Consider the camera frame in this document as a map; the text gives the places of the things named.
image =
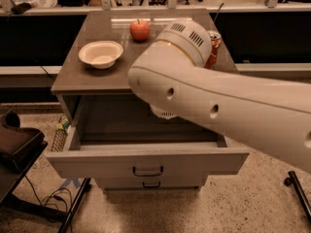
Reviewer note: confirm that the orange soda can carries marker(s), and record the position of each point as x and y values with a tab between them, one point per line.
216	40

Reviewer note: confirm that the wire mesh basket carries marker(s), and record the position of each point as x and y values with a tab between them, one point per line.
60	133

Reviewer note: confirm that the grey drawer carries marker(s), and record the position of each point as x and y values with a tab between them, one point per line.
118	137
141	183

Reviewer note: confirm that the blue tape cross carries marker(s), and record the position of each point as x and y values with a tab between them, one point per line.
75	182

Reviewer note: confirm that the grey drawer cabinet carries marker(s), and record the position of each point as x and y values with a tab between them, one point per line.
76	79

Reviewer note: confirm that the black left base leg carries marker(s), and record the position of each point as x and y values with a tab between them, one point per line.
82	191

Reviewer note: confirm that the white paper bowl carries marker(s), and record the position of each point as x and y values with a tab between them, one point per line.
100	54

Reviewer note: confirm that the black base leg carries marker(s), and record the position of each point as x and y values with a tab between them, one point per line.
82	191
293	180

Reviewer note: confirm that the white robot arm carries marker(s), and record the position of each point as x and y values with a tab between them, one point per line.
267	115

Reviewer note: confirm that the black right base leg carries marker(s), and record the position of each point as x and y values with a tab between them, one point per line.
293	180

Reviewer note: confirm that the grey top drawer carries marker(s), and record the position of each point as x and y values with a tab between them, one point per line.
118	137

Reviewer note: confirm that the grey bottom drawer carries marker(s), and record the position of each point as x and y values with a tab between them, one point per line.
141	183

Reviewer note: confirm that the red apple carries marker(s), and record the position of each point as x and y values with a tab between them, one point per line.
139	30

